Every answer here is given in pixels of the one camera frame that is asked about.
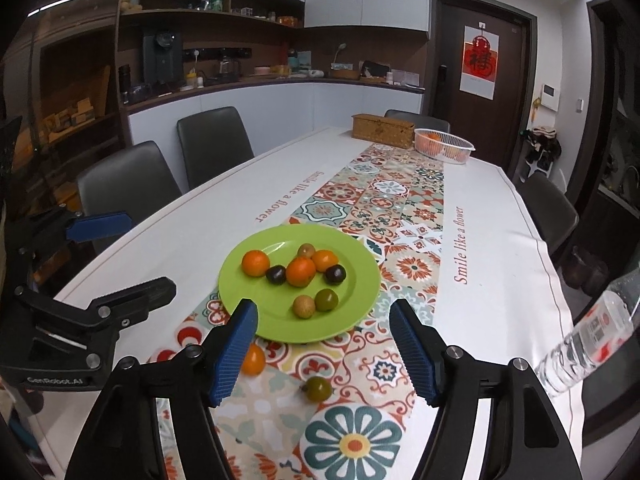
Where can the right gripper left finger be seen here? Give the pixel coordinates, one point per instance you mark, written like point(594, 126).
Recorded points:
point(121, 436)

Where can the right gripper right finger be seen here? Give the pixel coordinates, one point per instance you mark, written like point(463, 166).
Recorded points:
point(525, 438)

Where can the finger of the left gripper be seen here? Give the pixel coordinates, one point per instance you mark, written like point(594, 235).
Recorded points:
point(124, 308)
point(62, 225)

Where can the round orange mandarin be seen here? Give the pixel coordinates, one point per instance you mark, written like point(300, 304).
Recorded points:
point(255, 263)

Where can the dark plum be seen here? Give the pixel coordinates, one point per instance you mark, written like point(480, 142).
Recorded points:
point(335, 274)
point(276, 275)

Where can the tan longan fruit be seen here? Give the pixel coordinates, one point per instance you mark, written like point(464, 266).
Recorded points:
point(304, 307)

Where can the large orange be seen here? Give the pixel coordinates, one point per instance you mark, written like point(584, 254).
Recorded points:
point(300, 272)

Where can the large green tomato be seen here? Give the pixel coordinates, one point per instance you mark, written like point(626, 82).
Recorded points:
point(326, 300)

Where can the grey chair near left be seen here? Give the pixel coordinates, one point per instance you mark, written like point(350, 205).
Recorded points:
point(135, 180)

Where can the clear water bottle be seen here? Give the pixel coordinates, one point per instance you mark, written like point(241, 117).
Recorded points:
point(606, 326)

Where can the oval orange kumquat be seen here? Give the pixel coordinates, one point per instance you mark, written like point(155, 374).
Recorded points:
point(254, 362)

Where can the black coffee machine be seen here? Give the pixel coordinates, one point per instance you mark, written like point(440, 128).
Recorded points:
point(162, 62)

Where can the green tomato on plate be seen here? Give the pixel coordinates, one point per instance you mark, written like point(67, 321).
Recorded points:
point(306, 250)

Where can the small green tomato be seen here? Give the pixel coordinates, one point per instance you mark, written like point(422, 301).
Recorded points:
point(317, 389)

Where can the orange kumquat on plate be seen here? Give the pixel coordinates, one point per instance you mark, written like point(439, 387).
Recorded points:
point(323, 259)

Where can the green plate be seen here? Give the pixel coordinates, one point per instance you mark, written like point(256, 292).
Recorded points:
point(276, 320)

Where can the grey chair right side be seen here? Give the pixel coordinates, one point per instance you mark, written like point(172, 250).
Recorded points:
point(553, 214)

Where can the patterned table runner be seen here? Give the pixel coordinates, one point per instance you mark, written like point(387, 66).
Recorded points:
point(392, 201)

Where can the wicker tissue box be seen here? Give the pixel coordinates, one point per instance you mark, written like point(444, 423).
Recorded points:
point(382, 130)

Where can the white fruit basket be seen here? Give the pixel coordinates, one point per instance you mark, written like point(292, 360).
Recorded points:
point(442, 146)

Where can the dark wooden door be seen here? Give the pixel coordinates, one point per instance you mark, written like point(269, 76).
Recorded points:
point(493, 127)

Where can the red poster on door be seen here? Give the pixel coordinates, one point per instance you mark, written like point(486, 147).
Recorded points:
point(479, 62)

